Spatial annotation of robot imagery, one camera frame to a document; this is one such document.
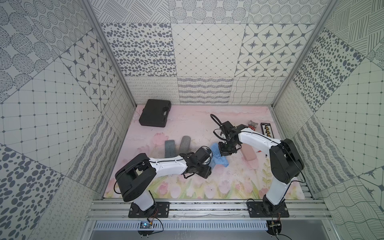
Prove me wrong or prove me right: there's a blue microfiber cloth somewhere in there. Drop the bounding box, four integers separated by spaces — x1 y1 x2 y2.
209 143 229 169

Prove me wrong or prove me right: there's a pink eyeglass case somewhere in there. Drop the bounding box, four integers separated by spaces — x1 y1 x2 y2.
241 144 257 161

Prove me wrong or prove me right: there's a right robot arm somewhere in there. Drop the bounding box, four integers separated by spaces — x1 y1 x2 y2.
211 115 304 207

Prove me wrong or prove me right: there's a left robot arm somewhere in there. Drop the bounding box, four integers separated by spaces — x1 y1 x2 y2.
114 146 213 212

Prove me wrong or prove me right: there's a black plastic tool case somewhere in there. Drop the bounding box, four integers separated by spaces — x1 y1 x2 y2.
139 99 172 128

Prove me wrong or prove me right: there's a black box with figures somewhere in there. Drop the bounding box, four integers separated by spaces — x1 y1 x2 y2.
260 123 274 138

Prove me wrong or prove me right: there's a left controller board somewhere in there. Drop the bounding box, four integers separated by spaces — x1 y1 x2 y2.
138 221 153 237

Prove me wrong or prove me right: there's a controller board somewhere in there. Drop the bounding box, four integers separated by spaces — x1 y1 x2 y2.
267 221 282 237
138 221 153 237

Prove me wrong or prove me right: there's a right controller board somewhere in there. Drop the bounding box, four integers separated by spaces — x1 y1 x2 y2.
267 221 282 237

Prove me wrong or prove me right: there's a white vent grille strip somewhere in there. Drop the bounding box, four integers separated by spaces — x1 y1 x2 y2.
94 220 268 231

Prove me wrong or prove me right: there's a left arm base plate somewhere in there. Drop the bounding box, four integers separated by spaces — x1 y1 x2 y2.
129 202 170 219

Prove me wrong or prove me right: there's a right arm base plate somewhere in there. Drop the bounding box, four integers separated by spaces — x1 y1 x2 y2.
246 200 290 219

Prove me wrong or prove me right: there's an aluminium rail frame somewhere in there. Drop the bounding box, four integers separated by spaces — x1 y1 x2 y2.
86 199 332 220

